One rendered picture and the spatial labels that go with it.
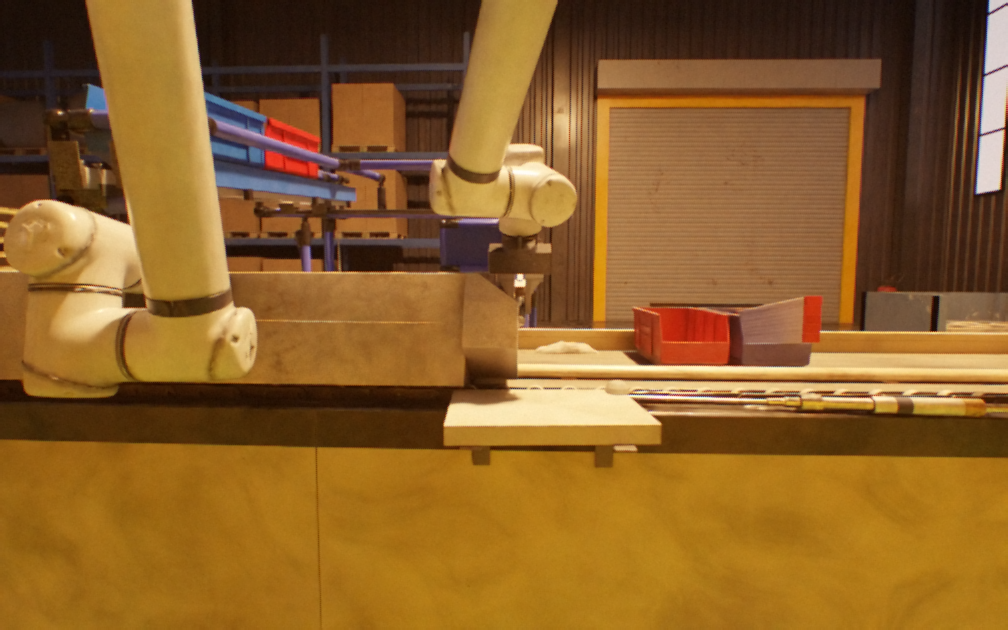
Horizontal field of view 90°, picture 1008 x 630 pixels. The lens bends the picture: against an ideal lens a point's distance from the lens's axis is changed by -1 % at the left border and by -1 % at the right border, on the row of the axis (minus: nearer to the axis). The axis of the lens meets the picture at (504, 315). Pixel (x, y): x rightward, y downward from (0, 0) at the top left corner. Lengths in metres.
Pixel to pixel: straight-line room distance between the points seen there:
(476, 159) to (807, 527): 0.82
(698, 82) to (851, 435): 11.10
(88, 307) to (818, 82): 12.62
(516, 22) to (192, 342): 0.52
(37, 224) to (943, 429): 1.31
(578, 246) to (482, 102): 10.65
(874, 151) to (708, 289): 4.50
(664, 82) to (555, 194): 10.92
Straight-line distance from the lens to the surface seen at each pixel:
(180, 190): 0.63
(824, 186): 12.99
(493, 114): 0.74
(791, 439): 1.01
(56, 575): 1.33
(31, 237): 0.75
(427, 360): 0.89
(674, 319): 1.76
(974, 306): 6.78
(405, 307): 0.90
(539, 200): 0.86
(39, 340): 0.75
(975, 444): 1.18
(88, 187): 1.04
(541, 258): 1.06
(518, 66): 0.71
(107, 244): 0.76
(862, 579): 1.17
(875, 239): 13.53
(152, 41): 0.63
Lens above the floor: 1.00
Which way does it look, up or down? 5 degrees down
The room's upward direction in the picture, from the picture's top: straight up
